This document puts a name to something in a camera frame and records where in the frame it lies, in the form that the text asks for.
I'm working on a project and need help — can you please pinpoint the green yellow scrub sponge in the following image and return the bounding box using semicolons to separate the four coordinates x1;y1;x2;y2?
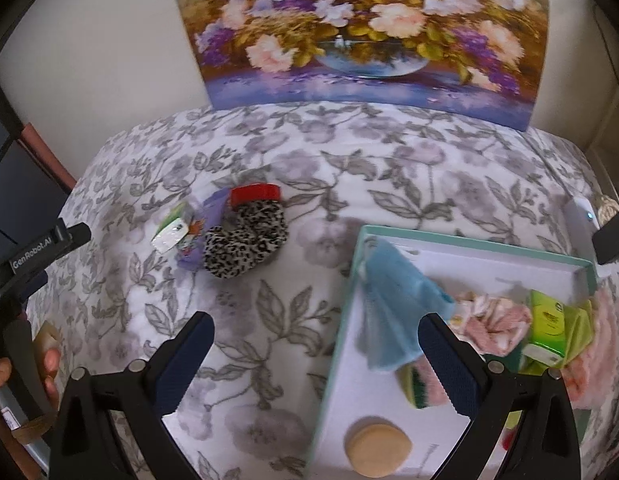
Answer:
398;365;430;408

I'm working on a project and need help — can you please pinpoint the pink patterned fabric bundle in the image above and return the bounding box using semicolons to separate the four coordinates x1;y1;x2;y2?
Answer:
447;292;532;356

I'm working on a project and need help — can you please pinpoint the green tissue pack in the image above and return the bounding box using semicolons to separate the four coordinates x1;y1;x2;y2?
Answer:
522;289;567;367

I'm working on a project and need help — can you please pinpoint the blue face mask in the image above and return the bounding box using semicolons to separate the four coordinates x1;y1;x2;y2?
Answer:
358;237;456;373

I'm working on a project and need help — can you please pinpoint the round beige makeup sponge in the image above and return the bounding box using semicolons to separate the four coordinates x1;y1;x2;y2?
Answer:
344;420;413;479

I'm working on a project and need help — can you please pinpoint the pink white fuzzy sock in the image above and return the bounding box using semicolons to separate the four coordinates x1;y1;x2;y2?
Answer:
561;287;619;410

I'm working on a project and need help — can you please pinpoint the person left hand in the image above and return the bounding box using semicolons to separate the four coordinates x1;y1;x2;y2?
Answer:
0;346;64;411

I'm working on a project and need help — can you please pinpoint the dark tv cabinet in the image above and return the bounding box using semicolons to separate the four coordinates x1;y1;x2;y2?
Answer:
0;104;76;271

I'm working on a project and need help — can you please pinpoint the purple tissue pack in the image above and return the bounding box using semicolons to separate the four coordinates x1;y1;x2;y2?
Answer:
176;188;230;271

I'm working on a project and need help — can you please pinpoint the white teal tray box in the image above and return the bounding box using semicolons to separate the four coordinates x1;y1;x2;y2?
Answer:
305;226;597;479

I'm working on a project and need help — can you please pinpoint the silver wrapped packet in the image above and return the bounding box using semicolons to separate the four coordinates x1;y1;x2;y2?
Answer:
151;202;194;254

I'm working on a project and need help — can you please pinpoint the leopard print scrunchie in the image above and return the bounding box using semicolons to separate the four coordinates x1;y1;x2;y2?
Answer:
203;200;288;278

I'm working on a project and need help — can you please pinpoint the grey floral blanket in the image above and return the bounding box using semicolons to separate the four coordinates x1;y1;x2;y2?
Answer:
28;102;601;479

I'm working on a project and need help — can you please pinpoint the red velvet scrunchie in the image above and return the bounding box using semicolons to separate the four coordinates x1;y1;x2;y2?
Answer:
229;183;282;209

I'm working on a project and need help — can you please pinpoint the white device with light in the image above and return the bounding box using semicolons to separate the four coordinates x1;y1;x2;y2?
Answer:
563;196;600;263

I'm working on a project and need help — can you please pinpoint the black power adapter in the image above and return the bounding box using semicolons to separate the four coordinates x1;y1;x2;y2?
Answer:
591;212;619;266

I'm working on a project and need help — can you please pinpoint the floral painting canvas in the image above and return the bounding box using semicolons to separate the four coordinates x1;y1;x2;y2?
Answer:
176;0;549;129

